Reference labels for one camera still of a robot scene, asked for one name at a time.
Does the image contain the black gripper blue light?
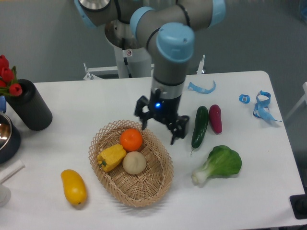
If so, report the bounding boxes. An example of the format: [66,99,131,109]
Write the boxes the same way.
[134,89,189,145]

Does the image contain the yellow bell pepper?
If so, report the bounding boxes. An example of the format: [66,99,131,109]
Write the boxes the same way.
[97,144,127,173]

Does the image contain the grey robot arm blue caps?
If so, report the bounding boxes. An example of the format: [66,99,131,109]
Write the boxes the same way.
[74,0,226,139]

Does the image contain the woven wicker basket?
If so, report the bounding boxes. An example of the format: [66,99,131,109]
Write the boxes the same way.
[89,120,174,207]

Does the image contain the orange fruit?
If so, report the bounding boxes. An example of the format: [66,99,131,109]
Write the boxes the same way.
[119,128,143,151]

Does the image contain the green cucumber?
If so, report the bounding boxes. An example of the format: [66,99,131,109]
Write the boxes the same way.
[190,106,209,155]

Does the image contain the beige round onion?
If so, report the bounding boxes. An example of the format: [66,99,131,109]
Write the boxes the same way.
[122,151,146,175]

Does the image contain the blue curved tape strip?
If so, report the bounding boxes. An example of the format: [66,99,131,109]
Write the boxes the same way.
[187,81,216,94]

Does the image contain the purple sweet potato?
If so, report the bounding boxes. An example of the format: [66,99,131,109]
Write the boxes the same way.
[209,104,223,134]

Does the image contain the green bok choy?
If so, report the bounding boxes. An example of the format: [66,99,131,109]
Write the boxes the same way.
[191,145,242,184]

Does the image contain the small blue tape roll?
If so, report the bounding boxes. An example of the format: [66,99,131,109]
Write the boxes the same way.
[239,94,250,104]

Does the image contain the blue tangled tape strip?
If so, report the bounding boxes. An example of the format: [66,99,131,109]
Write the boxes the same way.
[253,91,281,122]

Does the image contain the yellow mango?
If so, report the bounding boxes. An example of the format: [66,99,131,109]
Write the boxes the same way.
[61,169,87,206]

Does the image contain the black ribbed vase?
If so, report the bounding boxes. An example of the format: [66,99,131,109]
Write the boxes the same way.
[5,79,53,131]

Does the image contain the dark metal bowl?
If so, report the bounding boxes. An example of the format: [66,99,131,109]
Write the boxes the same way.
[0,112,21,163]

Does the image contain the red tulip bouquet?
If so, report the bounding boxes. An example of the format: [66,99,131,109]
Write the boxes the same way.
[0,55,23,97]

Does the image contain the black device right corner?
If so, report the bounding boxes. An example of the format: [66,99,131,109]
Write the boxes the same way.
[290,194,307,219]

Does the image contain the white stand left edge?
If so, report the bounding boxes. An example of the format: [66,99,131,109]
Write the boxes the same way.
[0,160,25,207]

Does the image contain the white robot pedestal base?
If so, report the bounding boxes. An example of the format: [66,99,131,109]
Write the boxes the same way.
[83,20,206,81]

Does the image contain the white frame right edge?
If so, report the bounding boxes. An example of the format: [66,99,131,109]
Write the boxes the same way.
[285,82,307,121]

